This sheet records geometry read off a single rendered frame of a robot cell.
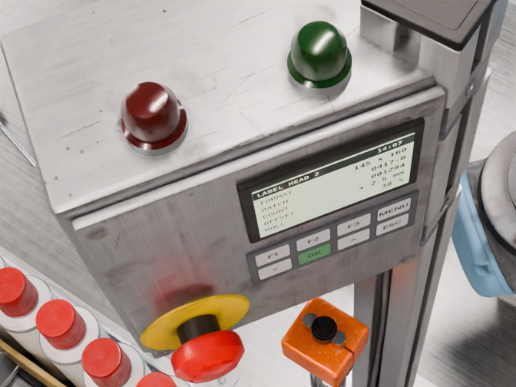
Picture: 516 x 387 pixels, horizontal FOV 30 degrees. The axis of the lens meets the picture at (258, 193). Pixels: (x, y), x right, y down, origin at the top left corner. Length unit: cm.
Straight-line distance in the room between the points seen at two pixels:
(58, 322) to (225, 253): 36
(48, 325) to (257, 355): 30
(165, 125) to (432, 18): 11
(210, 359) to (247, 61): 16
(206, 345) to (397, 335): 24
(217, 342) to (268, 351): 53
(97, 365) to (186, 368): 29
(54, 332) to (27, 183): 39
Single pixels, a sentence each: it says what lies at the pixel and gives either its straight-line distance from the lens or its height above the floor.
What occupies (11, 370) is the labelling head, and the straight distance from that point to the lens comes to 99.
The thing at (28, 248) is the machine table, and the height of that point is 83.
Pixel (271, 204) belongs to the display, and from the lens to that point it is 41.
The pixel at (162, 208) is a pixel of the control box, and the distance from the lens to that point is 38.
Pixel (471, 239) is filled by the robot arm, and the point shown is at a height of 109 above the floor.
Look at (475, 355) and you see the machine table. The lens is 102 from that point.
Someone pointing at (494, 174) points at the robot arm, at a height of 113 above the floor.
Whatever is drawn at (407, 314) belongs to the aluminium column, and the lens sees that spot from 65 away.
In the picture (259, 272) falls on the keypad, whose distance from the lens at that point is 47.
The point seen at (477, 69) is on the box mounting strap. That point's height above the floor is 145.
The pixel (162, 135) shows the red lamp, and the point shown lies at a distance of 37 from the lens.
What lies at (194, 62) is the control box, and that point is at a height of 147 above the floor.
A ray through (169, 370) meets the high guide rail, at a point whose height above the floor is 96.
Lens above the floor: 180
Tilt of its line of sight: 64 degrees down
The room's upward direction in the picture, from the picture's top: 11 degrees counter-clockwise
